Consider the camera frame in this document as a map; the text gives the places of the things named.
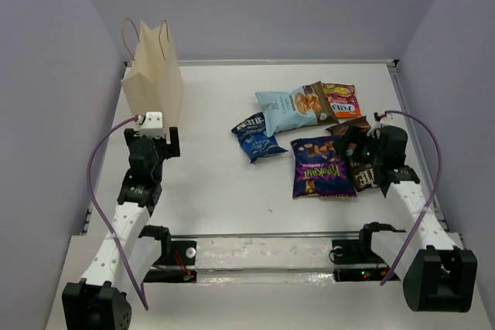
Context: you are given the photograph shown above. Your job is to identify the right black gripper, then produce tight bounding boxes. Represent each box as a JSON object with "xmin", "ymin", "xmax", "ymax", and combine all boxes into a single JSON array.
[{"xmin": 331, "ymin": 124, "xmax": 384, "ymax": 168}]

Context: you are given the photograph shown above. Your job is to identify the brown Kettle chips bag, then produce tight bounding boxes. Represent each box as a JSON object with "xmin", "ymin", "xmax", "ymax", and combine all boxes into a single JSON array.
[{"xmin": 326, "ymin": 116, "xmax": 378, "ymax": 192}]

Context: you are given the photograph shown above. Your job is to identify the purple Krokant snack bag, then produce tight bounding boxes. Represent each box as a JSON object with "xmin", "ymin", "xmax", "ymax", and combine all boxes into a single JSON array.
[{"xmin": 291, "ymin": 135, "xmax": 357, "ymax": 199}]

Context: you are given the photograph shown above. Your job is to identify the orange Fox's candy bag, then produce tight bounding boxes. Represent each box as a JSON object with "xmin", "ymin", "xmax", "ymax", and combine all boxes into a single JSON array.
[{"xmin": 323, "ymin": 83, "xmax": 362, "ymax": 119}]

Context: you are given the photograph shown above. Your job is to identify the light blue cassava chips bag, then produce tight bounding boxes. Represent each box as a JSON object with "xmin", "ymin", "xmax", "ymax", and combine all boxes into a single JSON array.
[{"xmin": 255, "ymin": 81, "xmax": 339, "ymax": 137}]

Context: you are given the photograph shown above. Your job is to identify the beige paper bag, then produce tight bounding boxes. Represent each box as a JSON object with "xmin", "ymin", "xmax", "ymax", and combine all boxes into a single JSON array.
[{"xmin": 121, "ymin": 19, "xmax": 184, "ymax": 138}]

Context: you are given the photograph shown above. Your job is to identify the dark blue chips bag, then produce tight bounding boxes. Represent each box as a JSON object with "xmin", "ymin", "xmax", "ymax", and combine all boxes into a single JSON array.
[{"xmin": 231, "ymin": 112, "xmax": 287, "ymax": 164}]

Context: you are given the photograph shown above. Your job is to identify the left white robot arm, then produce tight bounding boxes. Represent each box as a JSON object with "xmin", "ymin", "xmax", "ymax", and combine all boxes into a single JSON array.
[{"xmin": 62, "ymin": 128, "xmax": 180, "ymax": 329}]

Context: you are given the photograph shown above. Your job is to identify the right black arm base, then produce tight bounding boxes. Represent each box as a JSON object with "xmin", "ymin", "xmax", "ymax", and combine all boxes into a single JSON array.
[{"xmin": 328, "ymin": 239, "xmax": 389, "ymax": 283}]

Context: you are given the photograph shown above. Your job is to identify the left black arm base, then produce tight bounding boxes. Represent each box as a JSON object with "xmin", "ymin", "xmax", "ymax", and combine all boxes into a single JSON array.
[{"xmin": 144, "ymin": 240, "xmax": 197, "ymax": 284}]

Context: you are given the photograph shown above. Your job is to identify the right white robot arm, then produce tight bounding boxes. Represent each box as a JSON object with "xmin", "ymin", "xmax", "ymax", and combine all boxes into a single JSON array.
[{"xmin": 330, "ymin": 125, "xmax": 477, "ymax": 313}]

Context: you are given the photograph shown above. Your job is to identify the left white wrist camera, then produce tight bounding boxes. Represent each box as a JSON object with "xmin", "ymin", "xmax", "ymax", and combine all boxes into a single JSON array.
[{"xmin": 138, "ymin": 111, "xmax": 166, "ymax": 138}]

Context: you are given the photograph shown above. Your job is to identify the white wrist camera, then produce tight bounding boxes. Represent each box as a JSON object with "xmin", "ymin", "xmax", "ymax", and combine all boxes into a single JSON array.
[
  {"xmin": 138, "ymin": 111, "xmax": 166, "ymax": 138},
  {"xmin": 367, "ymin": 112, "xmax": 390, "ymax": 138}
]

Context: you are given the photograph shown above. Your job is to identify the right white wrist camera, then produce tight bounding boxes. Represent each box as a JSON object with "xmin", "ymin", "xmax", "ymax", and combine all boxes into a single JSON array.
[{"xmin": 367, "ymin": 112, "xmax": 390, "ymax": 138}]

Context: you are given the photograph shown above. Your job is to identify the aluminium table frame rail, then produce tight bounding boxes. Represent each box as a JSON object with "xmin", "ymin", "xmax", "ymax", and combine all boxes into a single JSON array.
[{"xmin": 387, "ymin": 60, "xmax": 450, "ymax": 232}]

